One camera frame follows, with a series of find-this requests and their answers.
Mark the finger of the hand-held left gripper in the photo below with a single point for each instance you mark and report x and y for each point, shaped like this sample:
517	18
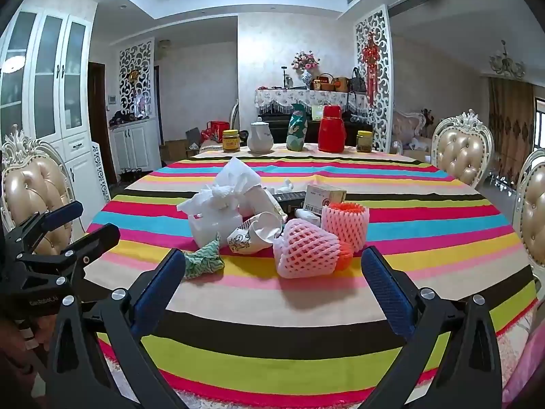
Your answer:
64	215
100	238

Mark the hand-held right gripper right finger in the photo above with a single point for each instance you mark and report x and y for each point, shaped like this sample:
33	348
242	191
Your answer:
387	294

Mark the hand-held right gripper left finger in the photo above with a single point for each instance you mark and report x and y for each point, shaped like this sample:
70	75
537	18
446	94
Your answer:
159	294

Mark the white foam wrap sheet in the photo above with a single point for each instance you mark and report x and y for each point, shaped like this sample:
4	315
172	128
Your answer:
213	221

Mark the ornate beige tufted chair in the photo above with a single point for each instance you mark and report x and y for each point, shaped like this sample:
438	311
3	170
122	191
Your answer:
462	153
25	191
534	217

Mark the small white lattice panel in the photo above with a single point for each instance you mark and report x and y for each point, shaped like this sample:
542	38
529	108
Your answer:
102	174

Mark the green crumpled wrapper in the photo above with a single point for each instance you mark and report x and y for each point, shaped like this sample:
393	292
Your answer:
204	260

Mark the open pink foam fruit net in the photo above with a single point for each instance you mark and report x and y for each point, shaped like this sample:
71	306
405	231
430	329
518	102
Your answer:
345	223

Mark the dark wooden door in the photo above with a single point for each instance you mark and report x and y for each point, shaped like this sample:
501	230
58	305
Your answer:
98	128

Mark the closed pink foam fruit net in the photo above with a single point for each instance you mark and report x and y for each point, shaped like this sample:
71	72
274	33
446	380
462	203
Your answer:
304	249

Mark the low white cabinet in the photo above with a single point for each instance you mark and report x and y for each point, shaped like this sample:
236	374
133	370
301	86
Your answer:
136	145

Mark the striped tablecloth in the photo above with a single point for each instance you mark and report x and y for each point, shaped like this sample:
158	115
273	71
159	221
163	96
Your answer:
276	319

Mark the crumpled patterned paper cup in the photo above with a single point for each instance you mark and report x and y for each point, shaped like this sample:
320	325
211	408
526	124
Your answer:
255	232

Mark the small cardboard box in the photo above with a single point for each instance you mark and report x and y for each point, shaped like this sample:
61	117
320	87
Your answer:
323	198

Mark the open cardboard box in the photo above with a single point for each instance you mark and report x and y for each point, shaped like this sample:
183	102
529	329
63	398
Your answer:
174	149

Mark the black box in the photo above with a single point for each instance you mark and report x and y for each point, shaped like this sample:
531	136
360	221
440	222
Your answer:
289	199

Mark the white glass-door cabinet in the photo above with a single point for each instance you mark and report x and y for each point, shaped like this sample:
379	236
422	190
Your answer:
47	76

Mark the large white crumpled tissue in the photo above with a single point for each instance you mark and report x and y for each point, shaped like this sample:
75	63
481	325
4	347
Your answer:
234	172

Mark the glass jar yellow lid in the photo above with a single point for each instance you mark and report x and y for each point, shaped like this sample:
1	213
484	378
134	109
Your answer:
364	142

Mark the red gift box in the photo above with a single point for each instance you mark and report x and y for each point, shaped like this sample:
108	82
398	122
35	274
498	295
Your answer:
213	130

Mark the pink cloth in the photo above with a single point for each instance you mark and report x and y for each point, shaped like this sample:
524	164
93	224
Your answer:
526	370

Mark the yellow label jar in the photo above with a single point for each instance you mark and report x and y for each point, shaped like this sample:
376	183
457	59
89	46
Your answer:
230	141

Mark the ornate sofa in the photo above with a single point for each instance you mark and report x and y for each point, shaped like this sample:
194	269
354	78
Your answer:
408	128

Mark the red thermos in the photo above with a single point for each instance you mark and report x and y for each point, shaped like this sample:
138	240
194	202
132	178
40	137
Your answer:
331	130

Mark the tall white lattice screen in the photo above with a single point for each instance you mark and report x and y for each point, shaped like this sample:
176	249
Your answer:
380	115

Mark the white teapot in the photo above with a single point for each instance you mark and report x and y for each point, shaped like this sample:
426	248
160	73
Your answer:
259	138

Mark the green patterned pouch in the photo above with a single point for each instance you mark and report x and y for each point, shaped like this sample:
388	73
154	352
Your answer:
296	130

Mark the yellow-green box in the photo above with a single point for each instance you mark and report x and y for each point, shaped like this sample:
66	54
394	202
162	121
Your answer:
318	113

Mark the black piano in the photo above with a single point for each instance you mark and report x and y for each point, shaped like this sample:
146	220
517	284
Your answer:
276	125

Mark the brown patterned curtain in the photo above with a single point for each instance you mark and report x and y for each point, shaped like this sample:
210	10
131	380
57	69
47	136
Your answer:
511	128

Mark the dark handbag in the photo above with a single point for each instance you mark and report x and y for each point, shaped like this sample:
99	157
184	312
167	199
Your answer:
359	82

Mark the light woven basket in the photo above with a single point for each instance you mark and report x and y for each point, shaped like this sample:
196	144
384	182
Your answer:
342	84

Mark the lace floral cloth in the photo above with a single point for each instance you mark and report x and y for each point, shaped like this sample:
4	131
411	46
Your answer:
298	96

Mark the dark woven basket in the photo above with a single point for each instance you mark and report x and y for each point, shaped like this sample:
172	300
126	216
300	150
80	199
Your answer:
323	83

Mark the red knot hanging ornament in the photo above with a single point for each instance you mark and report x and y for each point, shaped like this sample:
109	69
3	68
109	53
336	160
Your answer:
371	57

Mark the flower bouquet in vase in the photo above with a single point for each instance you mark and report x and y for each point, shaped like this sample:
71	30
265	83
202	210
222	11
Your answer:
305	63

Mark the chandelier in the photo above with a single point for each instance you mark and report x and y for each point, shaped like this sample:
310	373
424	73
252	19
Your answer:
506	64

